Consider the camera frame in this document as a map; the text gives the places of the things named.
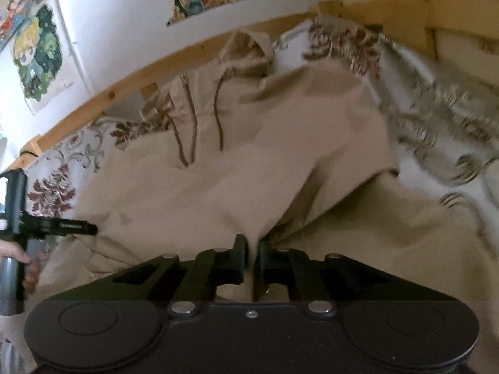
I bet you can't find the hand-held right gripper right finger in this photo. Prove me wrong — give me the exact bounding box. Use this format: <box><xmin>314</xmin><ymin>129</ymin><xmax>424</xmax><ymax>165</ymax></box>
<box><xmin>253</xmin><ymin>239</ymin><xmax>457</xmax><ymax>316</ymax></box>

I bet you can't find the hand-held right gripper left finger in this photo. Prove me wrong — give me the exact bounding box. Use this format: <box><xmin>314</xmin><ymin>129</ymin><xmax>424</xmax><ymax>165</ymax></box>
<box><xmin>58</xmin><ymin>235</ymin><xmax>247</xmax><ymax>315</ymax></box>

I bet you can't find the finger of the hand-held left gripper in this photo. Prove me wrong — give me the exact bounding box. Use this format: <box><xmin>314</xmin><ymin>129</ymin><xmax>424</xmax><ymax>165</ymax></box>
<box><xmin>27</xmin><ymin>218</ymin><xmax>99</xmax><ymax>239</ymax></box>

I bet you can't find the beige hooded jacket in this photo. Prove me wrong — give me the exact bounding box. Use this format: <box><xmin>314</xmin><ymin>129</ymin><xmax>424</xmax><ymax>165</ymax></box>
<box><xmin>37</xmin><ymin>31</ymin><xmax>499</xmax><ymax>304</ymax></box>

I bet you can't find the person's left hand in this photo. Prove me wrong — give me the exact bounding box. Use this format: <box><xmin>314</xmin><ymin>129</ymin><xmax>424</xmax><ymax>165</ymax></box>
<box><xmin>0</xmin><ymin>239</ymin><xmax>44</xmax><ymax>294</ymax></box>

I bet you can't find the white floral bedspread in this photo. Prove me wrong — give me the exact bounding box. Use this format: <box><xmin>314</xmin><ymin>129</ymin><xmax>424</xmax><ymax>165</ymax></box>
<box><xmin>0</xmin><ymin>17</ymin><xmax>499</xmax><ymax>374</ymax></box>

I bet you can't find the wooden bed frame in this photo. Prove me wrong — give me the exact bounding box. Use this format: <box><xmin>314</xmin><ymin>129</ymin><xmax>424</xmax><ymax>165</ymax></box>
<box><xmin>8</xmin><ymin>0</ymin><xmax>499</xmax><ymax>172</ymax></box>

